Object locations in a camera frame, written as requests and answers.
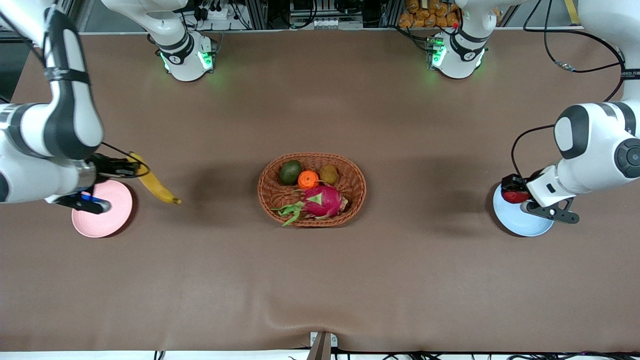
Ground red apple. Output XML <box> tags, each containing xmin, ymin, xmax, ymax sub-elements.
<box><xmin>501</xmin><ymin>187</ymin><xmax>527</xmax><ymax>205</ymax></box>

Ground yellow banana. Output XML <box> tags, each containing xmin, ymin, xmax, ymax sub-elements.
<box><xmin>126</xmin><ymin>151</ymin><xmax>182</xmax><ymax>205</ymax></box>

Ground blue plate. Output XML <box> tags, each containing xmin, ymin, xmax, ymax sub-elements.
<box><xmin>492</xmin><ymin>182</ymin><xmax>556</xmax><ymax>237</ymax></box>

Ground pink plate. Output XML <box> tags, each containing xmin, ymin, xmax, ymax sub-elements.
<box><xmin>71</xmin><ymin>180</ymin><xmax>134</xmax><ymax>238</ymax></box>

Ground green avocado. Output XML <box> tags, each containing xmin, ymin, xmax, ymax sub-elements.
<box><xmin>279</xmin><ymin>160</ymin><xmax>303</xmax><ymax>186</ymax></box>

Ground brown wicker basket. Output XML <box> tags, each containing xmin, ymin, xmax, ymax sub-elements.
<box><xmin>257</xmin><ymin>152</ymin><xmax>367</xmax><ymax>228</ymax></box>

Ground white power strip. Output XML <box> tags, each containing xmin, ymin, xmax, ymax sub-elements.
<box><xmin>192</xmin><ymin>2</ymin><xmax>231</xmax><ymax>22</ymax></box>

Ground bag of orange fruit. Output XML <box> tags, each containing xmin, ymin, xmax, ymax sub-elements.
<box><xmin>398</xmin><ymin>0</ymin><xmax>462</xmax><ymax>29</ymax></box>

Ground pink dragon fruit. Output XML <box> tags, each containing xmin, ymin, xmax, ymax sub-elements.
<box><xmin>271</xmin><ymin>184</ymin><xmax>349</xmax><ymax>227</ymax></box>

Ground brown table mat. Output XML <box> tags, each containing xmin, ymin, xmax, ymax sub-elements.
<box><xmin>0</xmin><ymin>27</ymin><xmax>640</xmax><ymax>353</ymax></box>

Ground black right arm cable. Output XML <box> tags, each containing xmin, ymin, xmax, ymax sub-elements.
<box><xmin>100</xmin><ymin>141</ymin><xmax>151</xmax><ymax>179</ymax></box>

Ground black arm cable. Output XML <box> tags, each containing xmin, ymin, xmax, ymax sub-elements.
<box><xmin>510</xmin><ymin>0</ymin><xmax>627</xmax><ymax>177</ymax></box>
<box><xmin>100</xmin><ymin>141</ymin><xmax>151</xmax><ymax>179</ymax></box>

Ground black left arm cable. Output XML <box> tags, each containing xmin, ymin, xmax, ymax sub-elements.
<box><xmin>510</xmin><ymin>0</ymin><xmax>627</xmax><ymax>177</ymax></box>

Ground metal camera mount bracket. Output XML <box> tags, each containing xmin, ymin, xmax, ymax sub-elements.
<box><xmin>309</xmin><ymin>331</ymin><xmax>339</xmax><ymax>360</ymax></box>

